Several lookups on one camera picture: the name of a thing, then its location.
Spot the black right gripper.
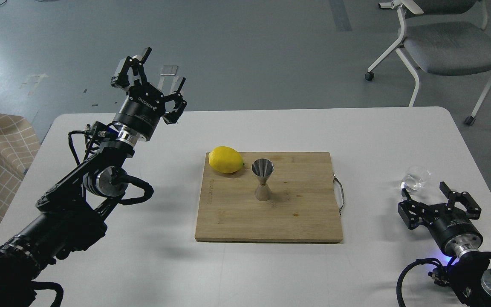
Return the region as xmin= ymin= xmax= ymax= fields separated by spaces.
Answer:
xmin=398 ymin=182 xmax=483 ymax=257

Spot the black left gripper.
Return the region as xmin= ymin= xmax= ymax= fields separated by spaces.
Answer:
xmin=110 ymin=47 xmax=187 ymax=141

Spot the clear glass measuring cup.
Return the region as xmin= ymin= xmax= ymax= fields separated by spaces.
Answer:
xmin=400 ymin=165 xmax=431 ymax=194

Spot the steel double jigger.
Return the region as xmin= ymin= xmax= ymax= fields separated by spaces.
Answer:
xmin=251 ymin=159 xmax=274 ymax=201

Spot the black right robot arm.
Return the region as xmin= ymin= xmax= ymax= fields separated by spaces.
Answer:
xmin=396 ymin=182 xmax=491 ymax=307

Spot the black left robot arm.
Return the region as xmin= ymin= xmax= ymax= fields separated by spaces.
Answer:
xmin=0 ymin=47 xmax=187 ymax=307

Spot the yellow lemon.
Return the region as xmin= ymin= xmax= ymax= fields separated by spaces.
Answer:
xmin=208 ymin=146 xmax=244 ymax=174

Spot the wooden cutting board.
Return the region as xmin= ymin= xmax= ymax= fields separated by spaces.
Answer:
xmin=194 ymin=152 xmax=344 ymax=243

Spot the grey office chair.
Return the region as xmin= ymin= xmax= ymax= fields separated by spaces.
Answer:
xmin=364 ymin=0 xmax=491 ymax=126

